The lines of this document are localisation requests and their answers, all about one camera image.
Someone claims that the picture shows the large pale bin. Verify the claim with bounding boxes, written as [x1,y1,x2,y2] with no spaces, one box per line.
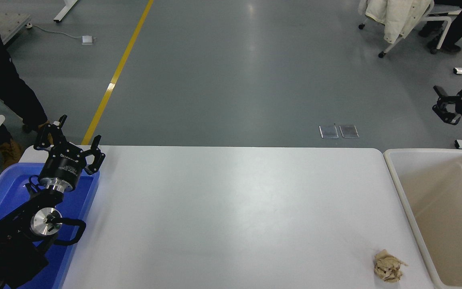
[383,149,462,289]

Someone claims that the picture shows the blue plastic tray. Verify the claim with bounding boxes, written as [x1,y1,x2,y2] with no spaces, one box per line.
[0,163,100,289]

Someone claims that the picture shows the white table leg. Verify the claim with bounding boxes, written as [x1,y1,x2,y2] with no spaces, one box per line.
[53,0,78,23]

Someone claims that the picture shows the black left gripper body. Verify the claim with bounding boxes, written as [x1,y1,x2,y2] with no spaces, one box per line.
[38,144,84,189]

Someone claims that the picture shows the cream coat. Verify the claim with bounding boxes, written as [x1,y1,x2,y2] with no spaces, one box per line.
[358,0,434,44]

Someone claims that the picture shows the tan paper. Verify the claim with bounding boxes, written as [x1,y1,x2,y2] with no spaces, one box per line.
[373,250,407,283]

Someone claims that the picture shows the white frame chair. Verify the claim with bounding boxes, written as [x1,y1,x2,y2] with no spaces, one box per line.
[358,0,462,59]

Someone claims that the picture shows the white power adapter with cable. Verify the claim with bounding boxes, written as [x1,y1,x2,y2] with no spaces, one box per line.
[32,25,95,45]

